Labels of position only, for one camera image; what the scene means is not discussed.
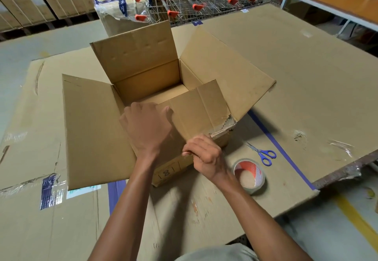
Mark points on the person's right hand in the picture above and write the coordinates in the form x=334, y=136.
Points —
x=206, y=157

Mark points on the person's left hand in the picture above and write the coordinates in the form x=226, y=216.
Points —
x=147, y=127

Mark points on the brown cardboard box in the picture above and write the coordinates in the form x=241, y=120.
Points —
x=97, y=127

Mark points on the clear tape roll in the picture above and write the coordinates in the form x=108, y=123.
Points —
x=261, y=181

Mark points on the person's left forearm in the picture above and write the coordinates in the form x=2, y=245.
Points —
x=124, y=216

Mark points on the person's right forearm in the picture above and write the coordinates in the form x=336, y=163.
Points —
x=260, y=222

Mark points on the person's white perforated shoe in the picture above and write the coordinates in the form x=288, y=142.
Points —
x=245, y=239

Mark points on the person's beige mesh shirt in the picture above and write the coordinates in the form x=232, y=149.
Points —
x=215, y=255

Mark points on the plastic taped carton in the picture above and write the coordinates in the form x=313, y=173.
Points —
x=112, y=18

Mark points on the white handwritten label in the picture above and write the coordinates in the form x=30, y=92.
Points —
x=82, y=191

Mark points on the stack of printed brown cartons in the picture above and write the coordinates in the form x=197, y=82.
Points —
x=35, y=0

